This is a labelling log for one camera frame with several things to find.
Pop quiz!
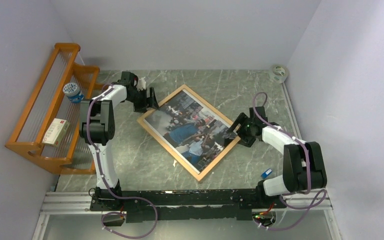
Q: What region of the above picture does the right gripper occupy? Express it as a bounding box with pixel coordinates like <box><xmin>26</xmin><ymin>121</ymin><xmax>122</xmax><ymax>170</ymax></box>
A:
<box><xmin>226</xmin><ymin>112</ymin><xmax>256</xmax><ymax>147</ymax></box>

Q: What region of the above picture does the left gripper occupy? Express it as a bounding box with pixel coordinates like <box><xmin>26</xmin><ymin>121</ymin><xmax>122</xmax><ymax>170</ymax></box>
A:
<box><xmin>127</xmin><ymin>87</ymin><xmax>161</xmax><ymax>114</ymax></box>

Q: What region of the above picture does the light wooden picture frame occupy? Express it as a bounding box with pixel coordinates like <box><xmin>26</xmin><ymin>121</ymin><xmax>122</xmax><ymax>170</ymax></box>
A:
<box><xmin>136</xmin><ymin>84</ymin><xmax>242</xmax><ymax>183</ymax></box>

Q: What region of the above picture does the printed photo of people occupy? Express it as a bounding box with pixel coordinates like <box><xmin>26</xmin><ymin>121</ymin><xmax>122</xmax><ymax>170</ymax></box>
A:
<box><xmin>142</xmin><ymin>89</ymin><xmax>237</xmax><ymax>175</ymax></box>

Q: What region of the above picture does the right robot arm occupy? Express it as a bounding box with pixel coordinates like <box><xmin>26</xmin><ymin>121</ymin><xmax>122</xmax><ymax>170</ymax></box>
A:
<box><xmin>224</xmin><ymin>106</ymin><xmax>327</xmax><ymax>208</ymax></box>

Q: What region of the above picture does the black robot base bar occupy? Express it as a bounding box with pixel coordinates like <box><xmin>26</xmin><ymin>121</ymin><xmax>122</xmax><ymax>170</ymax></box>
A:
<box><xmin>89</xmin><ymin>186</ymin><xmax>286</xmax><ymax>223</ymax></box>

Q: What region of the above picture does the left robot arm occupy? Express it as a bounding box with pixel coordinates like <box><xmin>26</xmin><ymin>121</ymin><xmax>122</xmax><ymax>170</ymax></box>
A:
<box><xmin>78</xmin><ymin>71</ymin><xmax>160</xmax><ymax>210</ymax></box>

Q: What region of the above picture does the small blue clip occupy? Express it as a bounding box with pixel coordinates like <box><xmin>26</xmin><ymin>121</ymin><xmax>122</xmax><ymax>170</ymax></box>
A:
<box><xmin>261</xmin><ymin>168</ymin><xmax>273</xmax><ymax>179</ymax></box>

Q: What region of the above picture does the blue white round can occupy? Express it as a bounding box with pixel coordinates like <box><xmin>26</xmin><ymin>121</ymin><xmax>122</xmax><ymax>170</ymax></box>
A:
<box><xmin>62</xmin><ymin>82</ymin><xmax>84</xmax><ymax>104</ymax></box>

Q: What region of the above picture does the small white green box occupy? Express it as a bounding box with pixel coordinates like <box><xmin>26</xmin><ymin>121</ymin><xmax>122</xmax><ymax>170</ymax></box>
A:
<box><xmin>42</xmin><ymin>118</ymin><xmax>70</xmax><ymax>148</ymax></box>

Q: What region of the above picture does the orange wooden rack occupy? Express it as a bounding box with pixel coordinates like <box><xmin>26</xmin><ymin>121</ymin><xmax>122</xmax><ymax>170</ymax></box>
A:
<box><xmin>5</xmin><ymin>42</ymin><xmax>103</xmax><ymax>175</ymax></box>

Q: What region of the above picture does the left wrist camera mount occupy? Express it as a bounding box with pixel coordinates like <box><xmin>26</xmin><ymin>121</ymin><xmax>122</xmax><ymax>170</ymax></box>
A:
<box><xmin>136</xmin><ymin>77</ymin><xmax>147</xmax><ymax>91</ymax></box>

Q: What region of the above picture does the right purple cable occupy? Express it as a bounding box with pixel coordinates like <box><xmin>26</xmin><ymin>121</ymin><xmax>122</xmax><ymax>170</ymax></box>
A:
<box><xmin>251</xmin><ymin>91</ymin><xmax>328</xmax><ymax>232</ymax></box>

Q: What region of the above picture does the aluminium rail frame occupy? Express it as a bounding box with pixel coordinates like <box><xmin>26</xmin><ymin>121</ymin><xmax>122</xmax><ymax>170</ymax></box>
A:
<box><xmin>31</xmin><ymin>82</ymin><xmax>344</xmax><ymax>240</ymax></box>

